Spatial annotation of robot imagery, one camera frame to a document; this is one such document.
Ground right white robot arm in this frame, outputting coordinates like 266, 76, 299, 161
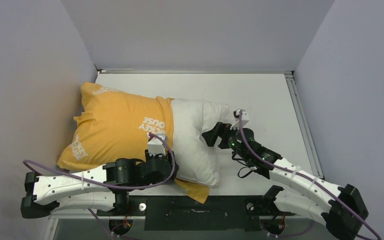
202, 122, 369, 240

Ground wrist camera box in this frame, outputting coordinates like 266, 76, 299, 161
147, 132, 168, 157
230, 109, 250, 130

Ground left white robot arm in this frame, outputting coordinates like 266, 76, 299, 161
20, 152, 179, 219

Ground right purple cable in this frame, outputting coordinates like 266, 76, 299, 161
238, 110, 382, 240

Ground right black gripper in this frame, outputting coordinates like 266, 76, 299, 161
202, 122, 251, 162

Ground yellow and blue pillowcase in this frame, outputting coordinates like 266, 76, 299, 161
57, 83, 210, 203

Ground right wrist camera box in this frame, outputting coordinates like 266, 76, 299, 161
230, 109, 250, 130

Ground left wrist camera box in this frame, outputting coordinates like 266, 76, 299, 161
147, 132, 168, 157

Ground white pillow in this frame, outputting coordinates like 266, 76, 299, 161
170, 99, 230, 188

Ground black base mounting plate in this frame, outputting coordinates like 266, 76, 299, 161
108, 195, 291, 235

